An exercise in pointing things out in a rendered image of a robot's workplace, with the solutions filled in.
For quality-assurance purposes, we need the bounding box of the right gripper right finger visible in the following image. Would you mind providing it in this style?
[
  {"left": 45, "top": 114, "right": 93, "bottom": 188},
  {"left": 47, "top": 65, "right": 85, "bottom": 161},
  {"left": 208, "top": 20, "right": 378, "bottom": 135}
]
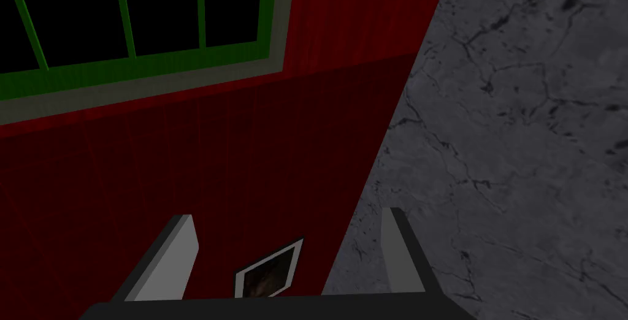
[{"left": 380, "top": 207, "right": 442, "bottom": 294}]

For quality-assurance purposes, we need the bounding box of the white framed dark picture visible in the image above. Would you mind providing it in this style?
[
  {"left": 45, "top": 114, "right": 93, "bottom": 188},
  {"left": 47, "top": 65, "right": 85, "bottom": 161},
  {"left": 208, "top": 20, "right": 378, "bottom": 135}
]
[{"left": 234, "top": 236, "right": 305, "bottom": 299}]

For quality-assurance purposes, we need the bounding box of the green framed window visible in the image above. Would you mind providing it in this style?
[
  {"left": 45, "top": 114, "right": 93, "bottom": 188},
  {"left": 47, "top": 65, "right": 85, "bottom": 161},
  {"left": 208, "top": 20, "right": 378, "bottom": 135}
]
[{"left": 0, "top": 0, "right": 297, "bottom": 127}]

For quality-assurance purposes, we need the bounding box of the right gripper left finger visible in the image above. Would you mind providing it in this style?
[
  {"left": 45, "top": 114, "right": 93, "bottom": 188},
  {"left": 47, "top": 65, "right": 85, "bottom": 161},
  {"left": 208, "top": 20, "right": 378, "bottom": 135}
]
[{"left": 112, "top": 214, "right": 200, "bottom": 303}]

